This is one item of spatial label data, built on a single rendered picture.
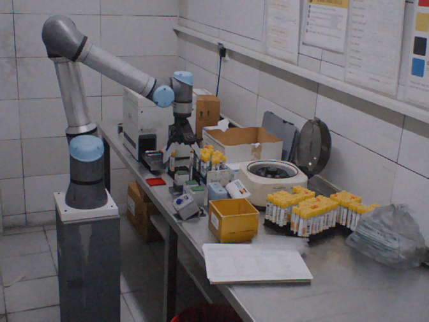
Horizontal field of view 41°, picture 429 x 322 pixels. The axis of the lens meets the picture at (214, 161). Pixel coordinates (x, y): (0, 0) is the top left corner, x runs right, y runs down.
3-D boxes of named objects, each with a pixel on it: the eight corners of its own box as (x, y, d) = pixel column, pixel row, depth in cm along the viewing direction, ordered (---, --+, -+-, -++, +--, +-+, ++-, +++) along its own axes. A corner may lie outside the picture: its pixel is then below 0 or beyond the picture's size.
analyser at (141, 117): (122, 144, 280) (122, 84, 270) (175, 140, 291) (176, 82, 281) (139, 164, 253) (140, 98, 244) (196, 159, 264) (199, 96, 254)
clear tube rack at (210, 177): (189, 171, 248) (189, 155, 246) (210, 169, 252) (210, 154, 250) (206, 188, 231) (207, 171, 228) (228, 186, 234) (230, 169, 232)
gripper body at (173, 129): (185, 137, 227) (186, 108, 223) (193, 144, 220) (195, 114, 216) (167, 139, 224) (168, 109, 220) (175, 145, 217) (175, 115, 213)
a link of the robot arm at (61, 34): (51, 14, 177) (182, 89, 196) (52, 11, 187) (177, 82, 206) (34, 46, 179) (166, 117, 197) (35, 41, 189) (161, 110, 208)
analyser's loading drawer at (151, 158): (138, 155, 259) (138, 144, 257) (152, 154, 261) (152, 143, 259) (150, 170, 241) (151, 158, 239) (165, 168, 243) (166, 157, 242)
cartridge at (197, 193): (188, 203, 215) (189, 186, 213) (200, 202, 217) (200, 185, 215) (192, 207, 212) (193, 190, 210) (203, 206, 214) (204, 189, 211)
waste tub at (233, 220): (207, 227, 197) (208, 200, 193) (242, 223, 201) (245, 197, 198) (219, 245, 185) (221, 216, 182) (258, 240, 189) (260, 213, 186)
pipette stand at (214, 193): (203, 207, 212) (204, 183, 209) (221, 206, 214) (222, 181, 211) (210, 219, 203) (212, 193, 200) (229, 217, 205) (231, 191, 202)
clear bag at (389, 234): (336, 242, 191) (343, 191, 185) (368, 229, 201) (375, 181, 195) (402, 275, 172) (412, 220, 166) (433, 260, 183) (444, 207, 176)
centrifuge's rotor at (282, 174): (246, 178, 228) (248, 161, 226) (282, 177, 232) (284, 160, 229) (258, 193, 214) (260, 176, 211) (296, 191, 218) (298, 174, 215)
